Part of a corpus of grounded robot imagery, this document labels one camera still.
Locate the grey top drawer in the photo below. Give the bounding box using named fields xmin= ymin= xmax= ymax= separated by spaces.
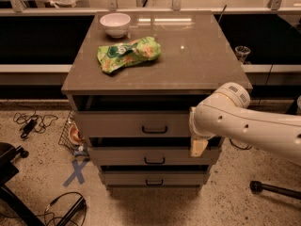
xmin=73 ymin=111 xmax=190 ymax=138

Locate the grey drawer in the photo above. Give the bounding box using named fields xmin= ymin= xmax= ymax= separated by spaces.
xmin=73 ymin=111 xmax=190 ymax=138
xmin=88 ymin=147 xmax=219 ymax=166
xmin=100 ymin=171 xmax=210 ymax=186

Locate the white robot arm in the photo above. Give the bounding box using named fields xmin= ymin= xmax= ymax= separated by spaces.
xmin=189 ymin=82 xmax=301 ymax=165

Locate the grey drawer cabinet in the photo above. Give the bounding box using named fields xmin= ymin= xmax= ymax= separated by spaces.
xmin=62 ymin=11 xmax=251 ymax=174

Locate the grey bottom drawer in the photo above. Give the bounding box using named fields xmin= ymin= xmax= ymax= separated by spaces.
xmin=100 ymin=171 xmax=210 ymax=186

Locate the grey middle drawer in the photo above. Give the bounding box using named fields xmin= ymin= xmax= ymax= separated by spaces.
xmin=88 ymin=147 xmax=219 ymax=166

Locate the black tripod leg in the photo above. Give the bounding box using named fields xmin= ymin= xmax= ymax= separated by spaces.
xmin=249 ymin=181 xmax=301 ymax=200

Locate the clear glass cup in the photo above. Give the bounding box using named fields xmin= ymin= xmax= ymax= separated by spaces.
xmin=234 ymin=45 xmax=251 ymax=64

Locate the green snack bag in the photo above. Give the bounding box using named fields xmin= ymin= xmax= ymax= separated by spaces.
xmin=97 ymin=37 xmax=161 ymax=74

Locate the blue tape cross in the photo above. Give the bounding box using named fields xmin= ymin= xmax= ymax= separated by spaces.
xmin=63 ymin=158 xmax=89 ymax=187

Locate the white ceramic bowl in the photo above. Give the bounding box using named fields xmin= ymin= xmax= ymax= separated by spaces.
xmin=100 ymin=13 xmax=131 ymax=38

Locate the black office chair base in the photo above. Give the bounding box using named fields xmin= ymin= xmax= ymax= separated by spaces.
xmin=0 ymin=142 xmax=44 ymax=226

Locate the black cable right floor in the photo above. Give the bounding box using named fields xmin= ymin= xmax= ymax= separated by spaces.
xmin=229 ymin=137 xmax=254 ymax=151

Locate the wire basket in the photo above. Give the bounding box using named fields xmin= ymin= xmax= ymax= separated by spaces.
xmin=58 ymin=112 xmax=88 ymax=157

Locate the black stand with cable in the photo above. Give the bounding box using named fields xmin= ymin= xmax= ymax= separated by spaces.
xmin=43 ymin=191 xmax=87 ymax=226

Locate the black power adapter cable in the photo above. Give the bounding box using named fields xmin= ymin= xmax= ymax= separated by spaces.
xmin=12 ymin=105 xmax=59 ymax=140

